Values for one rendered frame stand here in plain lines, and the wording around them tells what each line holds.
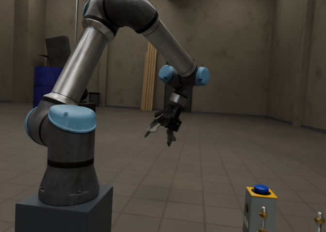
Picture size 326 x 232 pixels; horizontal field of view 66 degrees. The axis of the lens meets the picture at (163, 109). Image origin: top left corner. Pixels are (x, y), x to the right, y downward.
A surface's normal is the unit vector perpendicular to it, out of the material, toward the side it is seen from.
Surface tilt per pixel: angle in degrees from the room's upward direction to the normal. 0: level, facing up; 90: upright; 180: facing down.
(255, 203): 90
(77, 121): 87
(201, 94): 90
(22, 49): 90
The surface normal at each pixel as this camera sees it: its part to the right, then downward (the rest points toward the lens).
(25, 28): -0.13, 0.04
